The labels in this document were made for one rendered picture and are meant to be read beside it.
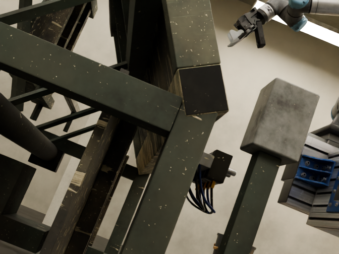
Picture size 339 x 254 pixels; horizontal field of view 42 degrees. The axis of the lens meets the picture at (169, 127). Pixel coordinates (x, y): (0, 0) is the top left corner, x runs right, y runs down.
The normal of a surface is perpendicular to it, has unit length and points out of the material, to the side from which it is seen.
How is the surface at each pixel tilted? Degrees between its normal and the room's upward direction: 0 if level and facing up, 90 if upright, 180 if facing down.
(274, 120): 90
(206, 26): 90
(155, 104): 90
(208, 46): 90
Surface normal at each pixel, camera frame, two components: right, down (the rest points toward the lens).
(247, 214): 0.12, -0.17
